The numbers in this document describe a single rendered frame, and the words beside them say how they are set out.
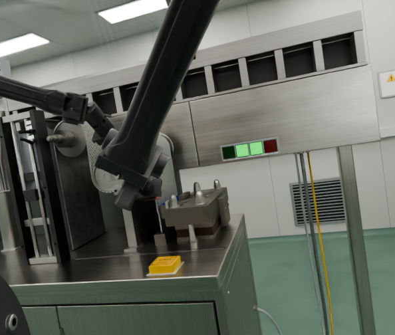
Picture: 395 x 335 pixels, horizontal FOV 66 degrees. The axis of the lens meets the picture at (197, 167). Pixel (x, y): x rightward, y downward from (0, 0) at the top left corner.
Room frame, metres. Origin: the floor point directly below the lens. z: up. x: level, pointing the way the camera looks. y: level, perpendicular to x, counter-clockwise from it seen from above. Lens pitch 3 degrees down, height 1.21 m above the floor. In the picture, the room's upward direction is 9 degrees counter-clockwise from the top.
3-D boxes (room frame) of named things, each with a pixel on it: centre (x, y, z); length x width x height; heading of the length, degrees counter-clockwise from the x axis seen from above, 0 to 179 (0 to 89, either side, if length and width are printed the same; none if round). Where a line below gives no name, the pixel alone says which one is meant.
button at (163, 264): (0.83, 0.13, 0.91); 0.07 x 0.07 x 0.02; 75
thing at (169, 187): (1.20, 0.14, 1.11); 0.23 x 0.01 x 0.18; 165
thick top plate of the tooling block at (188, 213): (1.21, 0.01, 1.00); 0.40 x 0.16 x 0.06; 165
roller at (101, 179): (1.25, 0.31, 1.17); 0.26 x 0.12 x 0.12; 165
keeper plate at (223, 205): (1.20, -0.08, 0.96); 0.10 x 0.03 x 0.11; 165
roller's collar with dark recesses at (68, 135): (1.14, 0.47, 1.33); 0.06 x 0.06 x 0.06; 75
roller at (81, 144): (1.29, 0.43, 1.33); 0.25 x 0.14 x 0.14; 165
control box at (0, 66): (1.27, 0.75, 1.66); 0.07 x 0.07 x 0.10; 81
